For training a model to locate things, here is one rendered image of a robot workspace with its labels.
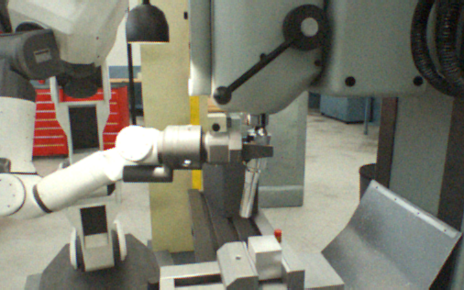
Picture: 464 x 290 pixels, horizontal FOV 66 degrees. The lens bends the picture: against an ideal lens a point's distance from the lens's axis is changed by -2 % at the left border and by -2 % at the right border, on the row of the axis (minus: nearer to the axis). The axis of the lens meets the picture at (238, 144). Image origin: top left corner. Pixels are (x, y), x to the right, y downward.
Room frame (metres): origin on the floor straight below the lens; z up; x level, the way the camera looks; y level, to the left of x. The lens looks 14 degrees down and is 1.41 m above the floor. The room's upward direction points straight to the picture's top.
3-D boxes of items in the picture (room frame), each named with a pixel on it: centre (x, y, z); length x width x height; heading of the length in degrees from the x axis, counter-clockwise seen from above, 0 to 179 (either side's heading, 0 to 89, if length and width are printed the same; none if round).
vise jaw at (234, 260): (0.62, 0.00, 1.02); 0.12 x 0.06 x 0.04; 11
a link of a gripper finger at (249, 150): (0.67, -0.04, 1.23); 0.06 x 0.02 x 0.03; 91
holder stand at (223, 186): (1.15, 0.03, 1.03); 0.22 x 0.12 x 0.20; 22
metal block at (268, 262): (0.63, -0.05, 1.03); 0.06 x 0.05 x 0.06; 11
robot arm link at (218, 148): (0.70, 0.06, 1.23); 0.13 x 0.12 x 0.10; 1
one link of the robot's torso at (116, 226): (1.30, 0.56, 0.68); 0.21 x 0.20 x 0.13; 22
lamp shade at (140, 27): (0.63, 0.15, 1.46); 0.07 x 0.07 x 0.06
